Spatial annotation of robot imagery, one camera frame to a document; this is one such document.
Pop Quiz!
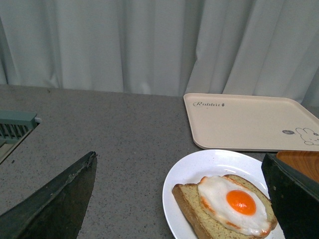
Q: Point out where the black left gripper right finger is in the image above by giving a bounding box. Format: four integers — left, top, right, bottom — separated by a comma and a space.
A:
261, 153, 319, 239

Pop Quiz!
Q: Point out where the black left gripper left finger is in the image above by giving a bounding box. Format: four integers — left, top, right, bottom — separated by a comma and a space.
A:
0, 152, 97, 239

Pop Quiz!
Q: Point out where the fried egg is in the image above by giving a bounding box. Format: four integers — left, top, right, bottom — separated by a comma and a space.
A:
197, 176, 271, 238

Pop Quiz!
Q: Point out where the white round plate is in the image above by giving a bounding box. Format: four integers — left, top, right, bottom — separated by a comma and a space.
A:
162, 149, 285, 239

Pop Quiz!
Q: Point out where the bread slice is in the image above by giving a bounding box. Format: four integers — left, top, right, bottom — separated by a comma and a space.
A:
172, 174, 278, 239

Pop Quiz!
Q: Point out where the brown wooden tray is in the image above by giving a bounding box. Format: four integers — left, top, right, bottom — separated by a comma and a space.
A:
276, 151, 319, 182

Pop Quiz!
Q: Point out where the grey vent fixture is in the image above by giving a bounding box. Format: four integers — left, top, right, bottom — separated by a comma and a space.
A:
0, 110, 41, 163

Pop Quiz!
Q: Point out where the beige rabbit tray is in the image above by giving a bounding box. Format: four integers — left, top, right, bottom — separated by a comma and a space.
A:
183, 93, 319, 152

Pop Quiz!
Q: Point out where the grey-white curtain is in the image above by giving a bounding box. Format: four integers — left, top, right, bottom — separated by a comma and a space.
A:
0, 0, 319, 107

